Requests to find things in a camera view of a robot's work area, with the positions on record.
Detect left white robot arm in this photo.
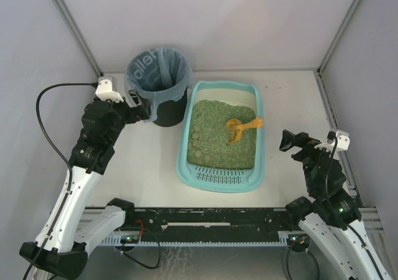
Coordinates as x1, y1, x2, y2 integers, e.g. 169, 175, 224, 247
19, 88, 142, 279

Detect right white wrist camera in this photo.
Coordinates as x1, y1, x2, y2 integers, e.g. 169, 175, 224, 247
315, 129, 350, 152

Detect left base black cable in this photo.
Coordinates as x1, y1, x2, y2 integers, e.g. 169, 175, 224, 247
119, 223, 162, 269

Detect green cat litter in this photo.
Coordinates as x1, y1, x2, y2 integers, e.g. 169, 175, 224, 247
187, 100, 257, 170

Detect black trash bin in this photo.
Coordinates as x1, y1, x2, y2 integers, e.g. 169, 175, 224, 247
154, 90, 187, 128

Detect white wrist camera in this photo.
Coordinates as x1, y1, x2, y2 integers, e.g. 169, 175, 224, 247
315, 129, 350, 152
95, 75, 124, 103

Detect orange litter scoop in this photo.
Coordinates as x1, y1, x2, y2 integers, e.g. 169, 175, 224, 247
226, 117, 264, 144

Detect blue plastic bin liner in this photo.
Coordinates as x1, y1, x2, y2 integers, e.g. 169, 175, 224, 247
124, 47, 193, 123

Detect teal litter box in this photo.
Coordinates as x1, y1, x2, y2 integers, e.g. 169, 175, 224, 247
176, 80, 266, 193

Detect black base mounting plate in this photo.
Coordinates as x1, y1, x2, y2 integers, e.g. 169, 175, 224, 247
111, 208, 302, 236

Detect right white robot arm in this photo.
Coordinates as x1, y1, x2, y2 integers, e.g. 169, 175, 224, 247
279, 129, 391, 279

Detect blue slotted cable duct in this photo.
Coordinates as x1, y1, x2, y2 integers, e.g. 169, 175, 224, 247
99, 228, 301, 247

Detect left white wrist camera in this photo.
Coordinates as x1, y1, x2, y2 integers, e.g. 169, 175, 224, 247
95, 75, 124, 103

